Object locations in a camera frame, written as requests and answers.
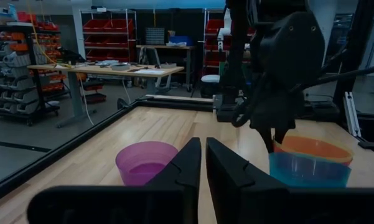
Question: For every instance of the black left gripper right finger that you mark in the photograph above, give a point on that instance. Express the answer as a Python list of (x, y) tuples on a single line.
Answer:
[(267, 205)]

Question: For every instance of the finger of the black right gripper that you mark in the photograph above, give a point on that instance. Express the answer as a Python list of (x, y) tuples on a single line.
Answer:
[(281, 133), (267, 138)]

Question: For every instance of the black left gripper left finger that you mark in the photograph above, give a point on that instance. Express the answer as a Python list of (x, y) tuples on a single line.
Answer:
[(127, 205)]

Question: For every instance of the orange plastic bowl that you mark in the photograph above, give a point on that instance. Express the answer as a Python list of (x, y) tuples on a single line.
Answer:
[(314, 147)]

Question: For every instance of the purple plastic bowl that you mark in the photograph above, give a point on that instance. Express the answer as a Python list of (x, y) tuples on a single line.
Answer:
[(143, 161)]

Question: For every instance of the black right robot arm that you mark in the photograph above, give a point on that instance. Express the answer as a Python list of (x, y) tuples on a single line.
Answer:
[(358, 37)]

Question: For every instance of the blue plastic bowl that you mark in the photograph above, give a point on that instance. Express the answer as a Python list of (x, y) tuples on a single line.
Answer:
[(308, 174)]

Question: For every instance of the silver aluminium extrusion bar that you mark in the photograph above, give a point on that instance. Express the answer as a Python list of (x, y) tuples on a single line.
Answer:
[(352, 115)]

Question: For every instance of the metal rack with red bins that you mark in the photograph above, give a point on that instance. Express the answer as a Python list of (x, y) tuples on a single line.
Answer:
[(213, 40), (109, 34)]

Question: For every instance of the black stool with white seat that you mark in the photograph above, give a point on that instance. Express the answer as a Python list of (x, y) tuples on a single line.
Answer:
[(210, 82)]

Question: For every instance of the blue box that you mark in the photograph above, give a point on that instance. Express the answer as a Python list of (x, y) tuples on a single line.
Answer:
[(180, 40)]

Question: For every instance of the wooden desk with metal legs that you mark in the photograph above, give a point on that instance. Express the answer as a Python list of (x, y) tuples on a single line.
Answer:
[(174, 47)]

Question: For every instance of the white paper sheet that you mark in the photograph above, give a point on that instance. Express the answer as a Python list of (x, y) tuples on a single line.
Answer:
[(149, 71)]

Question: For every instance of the grey small-parts drawer cabinet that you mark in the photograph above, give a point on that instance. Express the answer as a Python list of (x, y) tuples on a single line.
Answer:
[(155, 36)]

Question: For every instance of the wooden workbench with grey legs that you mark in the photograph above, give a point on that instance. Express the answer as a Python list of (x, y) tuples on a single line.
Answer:
[(112, 70)]

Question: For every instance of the black shelf cart with bins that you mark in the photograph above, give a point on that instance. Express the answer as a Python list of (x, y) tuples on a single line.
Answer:
[(15, 81)]

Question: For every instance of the black frame post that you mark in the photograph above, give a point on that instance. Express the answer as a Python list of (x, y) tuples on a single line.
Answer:
[(238, 46)]

